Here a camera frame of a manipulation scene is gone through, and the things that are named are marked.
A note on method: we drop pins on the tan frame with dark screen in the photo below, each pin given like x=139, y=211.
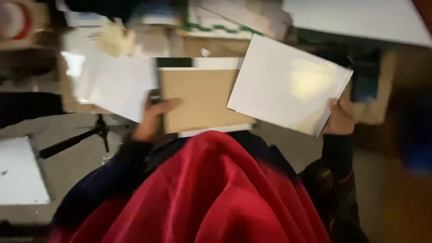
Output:
x=371, y=84

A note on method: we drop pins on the red cloth garment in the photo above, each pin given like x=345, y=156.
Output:
x=209, y=199

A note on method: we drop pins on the person's left hand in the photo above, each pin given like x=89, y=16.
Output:
x=148, y=119

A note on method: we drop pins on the cluttered cardboard box pile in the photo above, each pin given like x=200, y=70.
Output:
x=202, y=30

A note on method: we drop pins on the glossy white card sheet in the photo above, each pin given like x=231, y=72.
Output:
x=111, y=79
x=287, y=86

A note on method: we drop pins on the blue object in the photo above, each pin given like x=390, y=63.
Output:
x=418, y=135

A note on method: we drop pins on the white flat board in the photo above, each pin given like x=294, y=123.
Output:
x=20, y=172

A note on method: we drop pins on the brown cardboard board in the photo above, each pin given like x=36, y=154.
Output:
x=202, y=98

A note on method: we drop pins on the red and white round object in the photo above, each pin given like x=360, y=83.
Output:
x=13, y=20

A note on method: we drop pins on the large white panel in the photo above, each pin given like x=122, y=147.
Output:
x=357, y=20

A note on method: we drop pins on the person's right hand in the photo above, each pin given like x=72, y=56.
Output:
x=339, y=119

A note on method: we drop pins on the black tripod stand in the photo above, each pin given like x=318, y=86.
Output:
x=84, y=135

